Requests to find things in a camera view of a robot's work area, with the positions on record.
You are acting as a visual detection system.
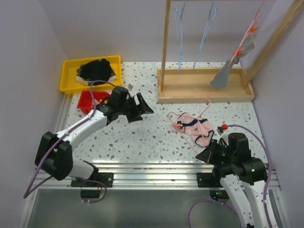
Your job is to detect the aluminium mounting rail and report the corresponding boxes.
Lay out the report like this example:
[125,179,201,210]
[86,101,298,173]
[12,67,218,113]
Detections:
[23,162,281,190]

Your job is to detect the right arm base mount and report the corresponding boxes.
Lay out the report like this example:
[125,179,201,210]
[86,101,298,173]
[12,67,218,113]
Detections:
[196,172,221,188]

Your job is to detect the grey knitted garment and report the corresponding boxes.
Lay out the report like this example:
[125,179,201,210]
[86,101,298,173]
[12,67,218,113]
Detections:
[209,33,256,89]

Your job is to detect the right blue hanger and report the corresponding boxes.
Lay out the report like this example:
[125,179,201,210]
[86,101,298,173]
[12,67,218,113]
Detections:
[192,0,218,70]

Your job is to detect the pink wire hanger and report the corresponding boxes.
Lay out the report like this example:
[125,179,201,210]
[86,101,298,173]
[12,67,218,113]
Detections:
[166,99,211,154]

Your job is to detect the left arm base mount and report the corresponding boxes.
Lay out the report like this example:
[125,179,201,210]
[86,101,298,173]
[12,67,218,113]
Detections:
[71,172,114,188]

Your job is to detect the clips in red bin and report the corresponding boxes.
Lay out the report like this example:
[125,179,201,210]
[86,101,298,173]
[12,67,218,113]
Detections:
[95,99,104,105]

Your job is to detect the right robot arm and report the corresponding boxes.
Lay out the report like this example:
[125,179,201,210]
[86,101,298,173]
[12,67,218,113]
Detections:
[196,133,271,228]

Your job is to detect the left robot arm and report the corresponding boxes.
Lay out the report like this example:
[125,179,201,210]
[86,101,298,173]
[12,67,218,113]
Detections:
[35,86,153,187]

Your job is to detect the blue hanger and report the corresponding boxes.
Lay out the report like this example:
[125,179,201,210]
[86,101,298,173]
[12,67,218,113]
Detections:
[192,0,218,70]
[174,0,186,72]

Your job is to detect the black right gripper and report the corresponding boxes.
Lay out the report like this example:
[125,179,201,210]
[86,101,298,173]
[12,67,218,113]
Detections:
[196,138,237,165]

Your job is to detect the yellow plastic tray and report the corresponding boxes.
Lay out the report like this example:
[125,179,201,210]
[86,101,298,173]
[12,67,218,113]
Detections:
[59,55,122,94]

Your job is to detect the wooden hanger rack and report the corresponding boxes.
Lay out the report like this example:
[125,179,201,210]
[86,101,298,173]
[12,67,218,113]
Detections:
[157,0,304,104]

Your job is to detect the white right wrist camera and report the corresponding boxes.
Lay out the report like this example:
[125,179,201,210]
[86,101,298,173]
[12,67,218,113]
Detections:
[217,124,228,143]

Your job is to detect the left blue hanger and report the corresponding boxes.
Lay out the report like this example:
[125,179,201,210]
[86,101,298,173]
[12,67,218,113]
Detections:
[174,0,186,72]

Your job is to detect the pink underwear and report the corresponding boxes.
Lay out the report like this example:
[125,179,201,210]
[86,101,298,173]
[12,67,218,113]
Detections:
[176,113,215,147]

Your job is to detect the pink clothes clip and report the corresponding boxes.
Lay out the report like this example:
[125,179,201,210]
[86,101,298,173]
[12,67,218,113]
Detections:
[171,121,184,129]

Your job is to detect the upper orange clip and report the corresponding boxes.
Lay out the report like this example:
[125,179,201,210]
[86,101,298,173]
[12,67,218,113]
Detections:
[249,23,259,33]

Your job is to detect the black garment pile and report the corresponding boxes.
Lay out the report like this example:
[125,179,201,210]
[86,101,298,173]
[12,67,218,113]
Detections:
[76,58,117,86]

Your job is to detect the red plastic bin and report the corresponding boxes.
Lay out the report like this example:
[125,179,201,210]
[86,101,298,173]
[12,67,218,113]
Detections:
[77,91,110,115]

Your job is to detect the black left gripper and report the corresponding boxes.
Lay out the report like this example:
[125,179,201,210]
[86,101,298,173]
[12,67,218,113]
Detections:
[117,92,152,123]

